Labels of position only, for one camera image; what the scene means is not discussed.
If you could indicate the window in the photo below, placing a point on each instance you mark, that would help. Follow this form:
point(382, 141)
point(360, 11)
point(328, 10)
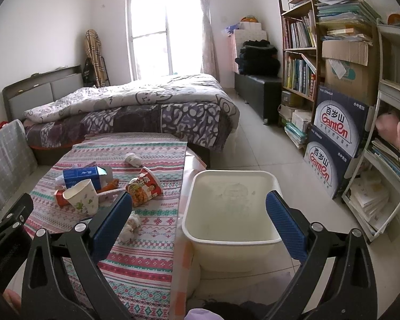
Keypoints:
point(164, 37)

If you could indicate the black storage bench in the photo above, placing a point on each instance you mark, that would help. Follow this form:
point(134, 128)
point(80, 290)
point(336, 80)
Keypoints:
point(263, 94)

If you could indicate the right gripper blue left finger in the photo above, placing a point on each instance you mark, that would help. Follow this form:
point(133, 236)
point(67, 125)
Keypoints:
point(106, 226)

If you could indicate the red instant noodle cup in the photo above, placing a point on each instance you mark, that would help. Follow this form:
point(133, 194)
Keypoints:
point(144, 188)

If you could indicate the floral paper cup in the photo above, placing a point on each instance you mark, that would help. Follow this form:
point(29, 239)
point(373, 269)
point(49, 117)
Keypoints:
point(83, 197)

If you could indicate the crumpled white tissue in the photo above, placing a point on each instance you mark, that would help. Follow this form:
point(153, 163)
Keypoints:
point(128, 231)

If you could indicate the rolled white tissue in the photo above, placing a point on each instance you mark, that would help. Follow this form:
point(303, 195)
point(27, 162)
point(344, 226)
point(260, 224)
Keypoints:
point(133, 160)

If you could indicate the upper Ganten water box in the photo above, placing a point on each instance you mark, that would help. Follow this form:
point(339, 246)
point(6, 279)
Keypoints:
point(346, 121)

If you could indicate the pile of black clothes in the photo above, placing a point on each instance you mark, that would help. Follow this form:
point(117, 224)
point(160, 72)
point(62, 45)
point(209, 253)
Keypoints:
point(258, 58)

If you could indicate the lower Ganten water box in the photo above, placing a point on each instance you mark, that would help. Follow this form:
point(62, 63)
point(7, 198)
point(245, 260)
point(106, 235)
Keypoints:
point(332, 166)

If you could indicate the brown cardboard box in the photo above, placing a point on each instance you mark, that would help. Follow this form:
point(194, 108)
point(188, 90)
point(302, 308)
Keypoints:
point(352, 68)

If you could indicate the pink white cabinet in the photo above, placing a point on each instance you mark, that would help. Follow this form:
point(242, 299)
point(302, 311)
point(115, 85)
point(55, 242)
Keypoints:
point(240, 33)

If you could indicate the ganten water box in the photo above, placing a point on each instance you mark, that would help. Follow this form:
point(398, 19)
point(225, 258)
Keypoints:
point(346, 121)
point(332, 166)

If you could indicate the patterned striped tablecloth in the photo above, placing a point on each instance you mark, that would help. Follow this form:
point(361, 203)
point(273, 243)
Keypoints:
point(134, 281)

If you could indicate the plaid hanging coat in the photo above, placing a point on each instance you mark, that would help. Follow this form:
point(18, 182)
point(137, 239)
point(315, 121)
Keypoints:
point(94, 70)

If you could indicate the blue carton box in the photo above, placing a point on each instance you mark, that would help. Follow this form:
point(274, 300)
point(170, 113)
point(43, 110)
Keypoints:
point(99, 176)

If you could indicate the bed with patterned duvet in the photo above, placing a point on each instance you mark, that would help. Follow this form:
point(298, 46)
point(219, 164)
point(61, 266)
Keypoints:
point(193, 108)

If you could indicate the white metal shelf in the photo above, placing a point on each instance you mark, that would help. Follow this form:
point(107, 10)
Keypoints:
point(373, 193)

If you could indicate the wooden bookshelf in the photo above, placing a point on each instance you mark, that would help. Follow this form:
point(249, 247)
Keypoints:
point(302, 63)

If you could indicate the dark bed headboard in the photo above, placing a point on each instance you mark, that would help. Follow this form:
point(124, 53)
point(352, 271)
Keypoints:
point(40, 89)

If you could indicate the sheer curtain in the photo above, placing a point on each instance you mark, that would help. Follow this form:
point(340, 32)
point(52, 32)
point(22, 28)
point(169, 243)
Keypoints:
point(209, 54)

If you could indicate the white plastic trash bin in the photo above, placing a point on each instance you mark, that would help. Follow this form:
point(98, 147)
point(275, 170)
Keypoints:
point(226, 219)

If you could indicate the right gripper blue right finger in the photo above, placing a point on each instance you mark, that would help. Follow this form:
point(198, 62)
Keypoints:
point(290, 232)

